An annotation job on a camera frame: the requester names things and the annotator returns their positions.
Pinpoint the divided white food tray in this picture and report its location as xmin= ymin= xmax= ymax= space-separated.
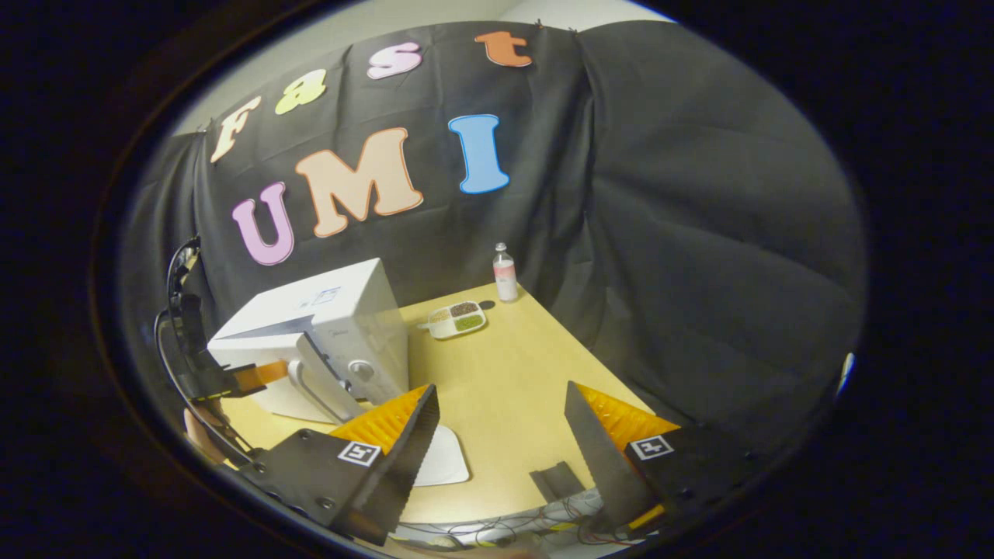
xmin=426 ymin=300 xmax=488 ymax=341

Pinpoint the tangle of thin wires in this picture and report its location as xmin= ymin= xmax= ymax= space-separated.
xmin=392 ymin=493 xmax=614 ymax=548

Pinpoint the white square plate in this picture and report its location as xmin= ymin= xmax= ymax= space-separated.
xmin=412 ymin=423 xmax=471 ymax=488

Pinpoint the white microwave oven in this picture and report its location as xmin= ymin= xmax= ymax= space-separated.
xmin=207 ymin=258 xmax=411 ymax=426

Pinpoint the black backdrop cloth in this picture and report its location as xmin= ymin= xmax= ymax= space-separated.
xmin=116 ymin=19 xmax=867 ymax=459

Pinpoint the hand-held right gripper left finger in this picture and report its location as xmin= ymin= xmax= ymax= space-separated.
xmin=237 ymin=384 xmax=441 ymax=547

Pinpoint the clear bottle pink label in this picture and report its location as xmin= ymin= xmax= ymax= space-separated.
xmin=492 ymin=242 xmax=520 ymax=304

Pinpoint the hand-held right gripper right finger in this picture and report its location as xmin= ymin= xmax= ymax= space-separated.
xmin=565 ymin=380 xmax=767 ymax=536

